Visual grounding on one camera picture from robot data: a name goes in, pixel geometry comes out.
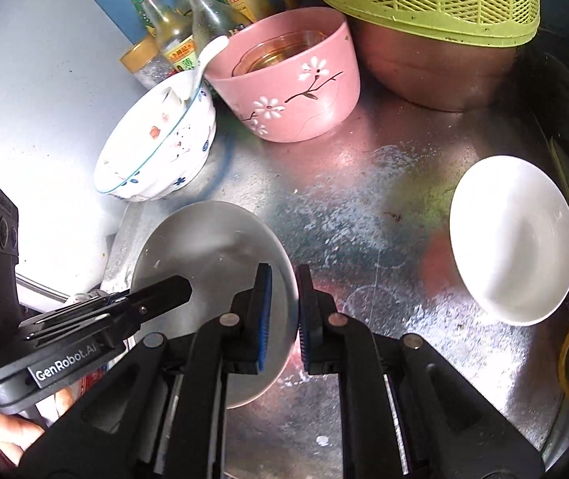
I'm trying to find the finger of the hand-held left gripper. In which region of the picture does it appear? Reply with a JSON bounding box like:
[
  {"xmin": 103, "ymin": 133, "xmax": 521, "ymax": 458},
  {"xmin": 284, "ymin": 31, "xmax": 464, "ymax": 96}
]
[{"xmin": 20, "ymin": 275, "xmax": 194, "ymax": 347}]

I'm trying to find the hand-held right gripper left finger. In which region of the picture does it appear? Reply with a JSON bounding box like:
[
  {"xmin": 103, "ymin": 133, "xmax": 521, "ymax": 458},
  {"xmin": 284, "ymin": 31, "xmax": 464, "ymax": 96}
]
[{"xmin": 17, "ymin": 262, "xmax": 271, "ymax": 479}]

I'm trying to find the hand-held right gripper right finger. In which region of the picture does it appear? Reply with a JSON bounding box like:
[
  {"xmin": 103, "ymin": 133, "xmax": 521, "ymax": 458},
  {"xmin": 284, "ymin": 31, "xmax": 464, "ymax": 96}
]
[{"xmin": 295, "ymin": 263, "xmax": 547, "ymax": 479}]

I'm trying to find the plain white plate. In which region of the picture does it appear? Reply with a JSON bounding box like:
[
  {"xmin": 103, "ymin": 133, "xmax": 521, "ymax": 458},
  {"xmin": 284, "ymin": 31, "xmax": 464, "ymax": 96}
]
[{"xmin": 129, "ymin": 201, "xmax": 299, "ymax": 409}]

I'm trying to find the person's left hand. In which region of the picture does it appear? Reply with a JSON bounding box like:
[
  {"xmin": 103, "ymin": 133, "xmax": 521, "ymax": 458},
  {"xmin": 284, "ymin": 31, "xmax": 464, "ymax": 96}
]
[{"xmin": 0, "ymin": 386, "xmax": 76, "ymax": 466}]

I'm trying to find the white floral bowl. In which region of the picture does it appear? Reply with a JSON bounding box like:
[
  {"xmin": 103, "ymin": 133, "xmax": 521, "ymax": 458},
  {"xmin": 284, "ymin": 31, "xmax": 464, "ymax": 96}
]
[{"xmin": 93, "ymin": 71, "xmax": 216, "ymax": 203}]

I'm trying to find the pink floral bowl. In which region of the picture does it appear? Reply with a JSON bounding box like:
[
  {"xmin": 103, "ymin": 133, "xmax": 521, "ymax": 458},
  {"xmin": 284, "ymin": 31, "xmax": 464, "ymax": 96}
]
[{"xmin": 203, "ymin": 7, "xmax": 362, "ymax": 143}]

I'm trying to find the plain white shallow bowl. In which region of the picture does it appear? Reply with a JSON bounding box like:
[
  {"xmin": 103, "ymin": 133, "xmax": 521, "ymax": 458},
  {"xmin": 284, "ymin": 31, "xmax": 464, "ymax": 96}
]
[{"xmin": 449, "ymin": 156, "xmax": 569, "ymax": 327}]

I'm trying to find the white ceramic spoon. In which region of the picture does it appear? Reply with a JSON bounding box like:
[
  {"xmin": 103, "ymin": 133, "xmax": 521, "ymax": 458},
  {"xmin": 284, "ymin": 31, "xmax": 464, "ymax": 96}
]
[{"xmin": 162, "ymin": 35, "xmax": 230, "ymax": 105}]

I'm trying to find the gold lid glass jar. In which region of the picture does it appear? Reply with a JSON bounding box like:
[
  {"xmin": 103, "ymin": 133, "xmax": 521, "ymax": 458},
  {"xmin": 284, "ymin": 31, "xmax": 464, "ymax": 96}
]
[{"xmin": 119, "ymin": 35, "xmax": 178, "ymax": 91}]

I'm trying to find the clear glass cup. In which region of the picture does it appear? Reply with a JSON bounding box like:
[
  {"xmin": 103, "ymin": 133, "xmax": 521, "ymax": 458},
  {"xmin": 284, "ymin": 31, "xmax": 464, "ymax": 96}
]
[{"xmin": 232, "ymin": 30, "xmax": 332, "ymax": 75}]

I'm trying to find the green cap glass bottle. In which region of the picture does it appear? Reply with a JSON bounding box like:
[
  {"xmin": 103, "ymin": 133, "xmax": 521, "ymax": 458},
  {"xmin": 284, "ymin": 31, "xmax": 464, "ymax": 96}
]
[{"xmin": 125, "ymin": 0, "xmax": 200, "ymax": 78}]

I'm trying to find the steel mixing bowl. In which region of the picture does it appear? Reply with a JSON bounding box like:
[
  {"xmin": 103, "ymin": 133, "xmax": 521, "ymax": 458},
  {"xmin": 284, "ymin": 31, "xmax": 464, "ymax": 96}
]
[{"xmin": 349, "ymin": 20, "xmax": 519, "ymax": 112}]

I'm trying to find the gold cap glass bottle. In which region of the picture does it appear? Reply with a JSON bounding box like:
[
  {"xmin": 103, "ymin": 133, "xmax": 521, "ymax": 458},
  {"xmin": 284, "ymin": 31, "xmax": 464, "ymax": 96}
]
[{"xmin": 166, "ymin": 0, "xmax": 245, "ymax": 68}]

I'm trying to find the black electric cooker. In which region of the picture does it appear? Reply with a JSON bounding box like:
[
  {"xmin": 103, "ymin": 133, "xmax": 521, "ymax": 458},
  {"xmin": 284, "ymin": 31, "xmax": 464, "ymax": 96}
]
[{"xmin": 511, "ymin": 30, "xmax": 569, "ymax": 400}]

